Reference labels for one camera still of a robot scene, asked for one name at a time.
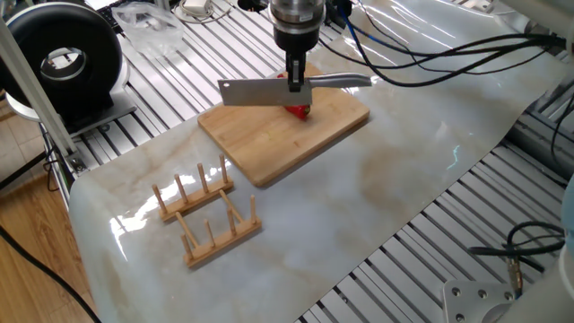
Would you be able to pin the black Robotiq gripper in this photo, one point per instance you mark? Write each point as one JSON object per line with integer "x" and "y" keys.
{"x": 298, "y": 38}

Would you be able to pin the red chili pepper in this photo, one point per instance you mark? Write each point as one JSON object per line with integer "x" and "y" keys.
{"x": 300, "y": 112}

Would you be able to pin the steel cleaver knife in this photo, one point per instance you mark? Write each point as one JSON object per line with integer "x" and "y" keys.
{"x": 260, "y": 92}

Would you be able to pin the black round cap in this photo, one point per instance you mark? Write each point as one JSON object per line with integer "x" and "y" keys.
{"x": 253, "y": 4}

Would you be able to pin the wooden cutting board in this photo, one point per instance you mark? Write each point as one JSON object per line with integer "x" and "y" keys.
{"x": 269, "y": 143}

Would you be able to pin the white power adapter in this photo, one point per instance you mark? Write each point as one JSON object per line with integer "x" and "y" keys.
{"x": 195, "y": 5}

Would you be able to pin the glossy marble pattern mat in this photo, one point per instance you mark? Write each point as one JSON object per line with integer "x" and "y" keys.
{"x": 359, "y": 202}

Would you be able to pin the clear plastic bag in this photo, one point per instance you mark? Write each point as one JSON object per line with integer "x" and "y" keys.
{"x": 148, "y": 27}

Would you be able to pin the wooden peg rack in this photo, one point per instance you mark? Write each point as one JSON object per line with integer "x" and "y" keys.
{"x": 215, "y": 244}

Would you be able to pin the black keyboard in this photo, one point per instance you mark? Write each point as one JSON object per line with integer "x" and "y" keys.
{"x": 107, "y": 18}

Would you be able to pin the black round fan device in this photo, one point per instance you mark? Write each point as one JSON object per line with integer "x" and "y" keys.
{"x": 27, "y": 45}

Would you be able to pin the aluminium frame post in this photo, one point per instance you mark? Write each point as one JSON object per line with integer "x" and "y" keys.
{"x": 36, "y": 89}

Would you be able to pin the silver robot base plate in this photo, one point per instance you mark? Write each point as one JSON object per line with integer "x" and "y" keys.
{"x": 466, "y": 300}

